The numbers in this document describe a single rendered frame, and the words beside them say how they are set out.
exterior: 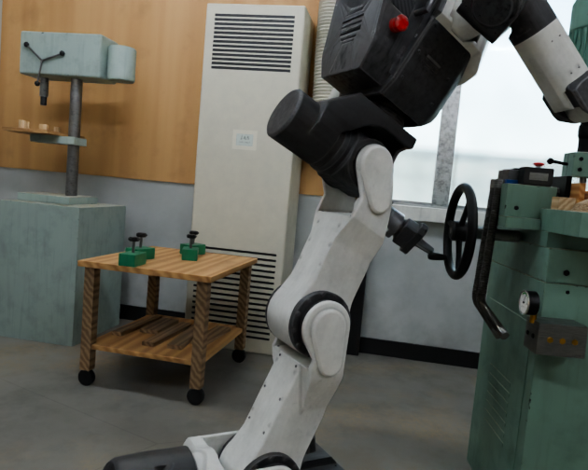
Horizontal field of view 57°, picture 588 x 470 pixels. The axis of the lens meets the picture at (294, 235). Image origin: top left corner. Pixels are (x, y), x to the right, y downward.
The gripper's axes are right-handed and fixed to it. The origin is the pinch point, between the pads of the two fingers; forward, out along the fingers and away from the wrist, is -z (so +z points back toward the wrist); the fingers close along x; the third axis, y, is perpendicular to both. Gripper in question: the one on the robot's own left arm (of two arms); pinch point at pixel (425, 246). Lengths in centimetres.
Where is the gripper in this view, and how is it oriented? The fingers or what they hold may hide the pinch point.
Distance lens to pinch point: 176.3
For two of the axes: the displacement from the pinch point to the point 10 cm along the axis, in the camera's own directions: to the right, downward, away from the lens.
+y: 3.7, -5.5, 7.5
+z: -8.2, -5.7, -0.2
